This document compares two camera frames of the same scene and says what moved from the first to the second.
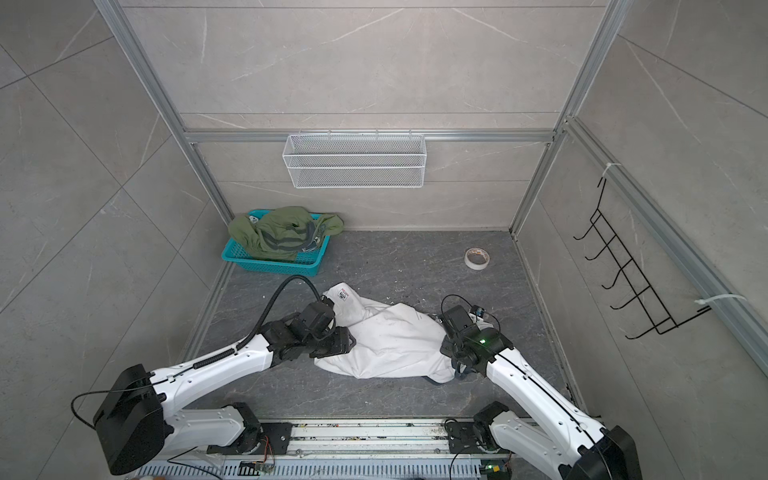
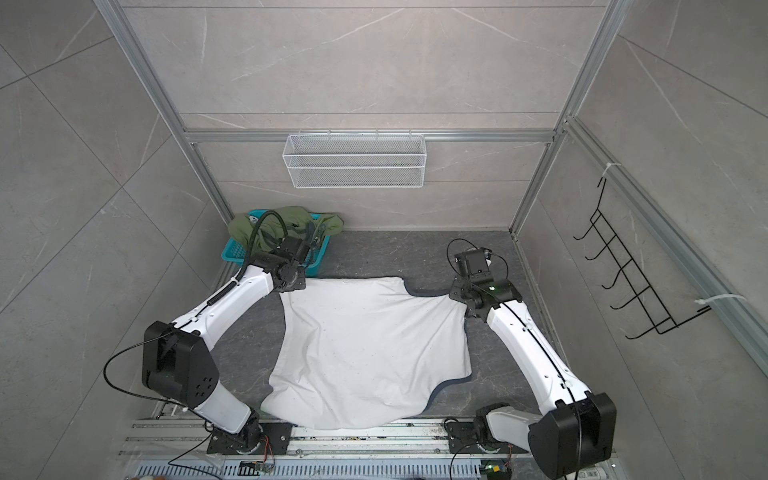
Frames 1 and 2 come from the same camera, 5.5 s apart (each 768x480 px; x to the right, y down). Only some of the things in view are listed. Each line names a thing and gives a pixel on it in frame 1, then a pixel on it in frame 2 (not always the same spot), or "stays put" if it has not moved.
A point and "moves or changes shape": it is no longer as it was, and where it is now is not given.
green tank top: (284, 232) stays put
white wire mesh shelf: (355, 161) stays put
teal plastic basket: (306, 262) stays put
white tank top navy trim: (391, 339) moves or changes shape
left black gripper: (345, 341) → (302, 278)
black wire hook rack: (661, 322) stays put
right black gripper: (445, 347) → (455, 292)
